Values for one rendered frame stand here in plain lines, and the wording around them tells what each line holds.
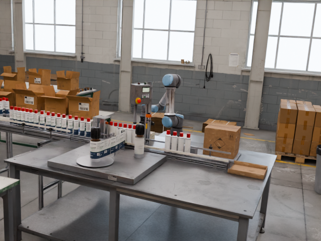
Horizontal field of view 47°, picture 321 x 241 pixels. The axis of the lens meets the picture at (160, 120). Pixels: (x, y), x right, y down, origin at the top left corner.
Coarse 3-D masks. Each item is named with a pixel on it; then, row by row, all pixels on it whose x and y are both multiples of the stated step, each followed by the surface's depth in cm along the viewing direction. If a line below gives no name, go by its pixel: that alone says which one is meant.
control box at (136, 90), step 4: (132, 84) 356; (136, 84) 356; (140, 84) 358; (132, 88) 356; (136, 88) 352; (140, 88) 354; (132, 92) 357; (136, 92) 352; (140, 92) 355; (148, 92) 360; (132, 96) 357; (136, 96) 353; (140, 96) 356; (132, 100) 358; (136, 100) 354; (144, 100) 359; (148, 100) 361; (136, 104) 356; (140, 104) 359
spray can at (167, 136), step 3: (168, 132) 346; (165, 135) 347; (168, 135) 346; (165, 138) 347; (168, 138) 346; (165, 141) 348; (168, 141) 347; (165, 144) 348; (168, 144) 347; (165, 147) 349; (168, 147) 348
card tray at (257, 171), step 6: (234, 162) 341; (240, 162) 339; (246, 162) 337; (228, 168) 318; (234, 168) 329; (240, 168) 330; (246, 168) 331; (252, 168) 332; (258, 168) 333; (264, 168) 331; (240, 174) 314; (246, 174) 312; (252, 174) 310; (258, 174) 308; (264, 174) 309
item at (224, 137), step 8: (208, 128) 353; (216, 128) 351; (224, 128) 353; (232, 128) 355; (240, 128) 363; (208, 136) 354; (216, 136) 351; (224, 136) 348; (232, 136) 345; (208, 144) 355; (216, 144) 352; (224, 144) 350; (232, 144) 347; (208, 152) 357; (216, 152) 354; (232, 152) 348
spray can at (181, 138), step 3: (180, 132) 342; (180, 135) 341; (180, 138) 341; (183, 138) 341; (180, 141) 341; (183, 141) 342; (180, 144) 342; (183, 144) 344; (180, 147) 342; (180, 150) 343; (177, 153) 346
